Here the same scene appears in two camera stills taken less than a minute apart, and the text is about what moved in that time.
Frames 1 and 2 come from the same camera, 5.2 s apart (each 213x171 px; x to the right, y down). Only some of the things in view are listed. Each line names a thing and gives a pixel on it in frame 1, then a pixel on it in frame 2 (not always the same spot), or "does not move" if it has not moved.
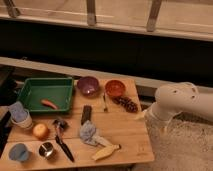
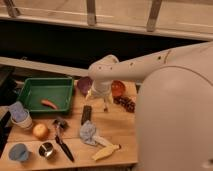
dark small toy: x=60 y=124 does not move
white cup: x=25 y=124 does not move
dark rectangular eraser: x=86 y=114 does not move
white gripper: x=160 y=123 -> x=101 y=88
